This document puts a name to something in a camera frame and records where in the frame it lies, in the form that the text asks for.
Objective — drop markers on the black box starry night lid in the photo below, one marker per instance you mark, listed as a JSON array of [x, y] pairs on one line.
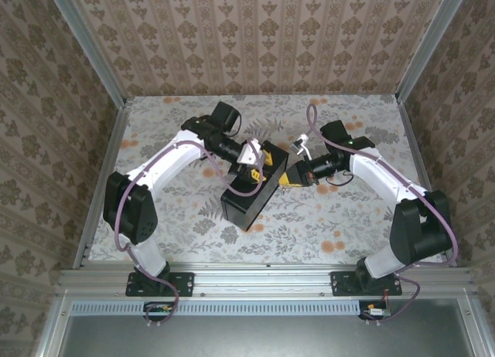
[[247, 206]]

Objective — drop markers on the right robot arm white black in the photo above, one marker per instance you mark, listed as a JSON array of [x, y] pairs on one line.
[[371, 171]]

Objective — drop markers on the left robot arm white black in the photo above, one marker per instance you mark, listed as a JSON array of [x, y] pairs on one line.
[[166, 171]]

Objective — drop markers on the floral patterned table cover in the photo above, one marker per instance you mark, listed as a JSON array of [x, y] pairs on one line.
[[309, 237]]

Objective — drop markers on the grey metal panel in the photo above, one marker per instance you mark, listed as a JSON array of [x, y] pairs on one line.
[[270, 337]]

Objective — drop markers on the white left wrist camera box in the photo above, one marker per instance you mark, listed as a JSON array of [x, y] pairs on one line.
[[247, 154]]

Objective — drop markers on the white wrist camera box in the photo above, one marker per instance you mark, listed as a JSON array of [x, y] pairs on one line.
[[299, 147], [247, 154]]

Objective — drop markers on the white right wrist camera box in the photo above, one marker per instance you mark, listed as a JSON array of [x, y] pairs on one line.
[[299, 147]]

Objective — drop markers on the aluminium side rail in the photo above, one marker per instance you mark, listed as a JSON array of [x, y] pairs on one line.
[[110, 160], [415, 140]]

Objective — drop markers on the aluminium table edge rail wide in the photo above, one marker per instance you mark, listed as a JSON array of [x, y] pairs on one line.
[[263, 279]]

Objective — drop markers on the aluminium corner post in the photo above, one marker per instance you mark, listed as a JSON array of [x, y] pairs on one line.
[[89, 48], [433, 44]]

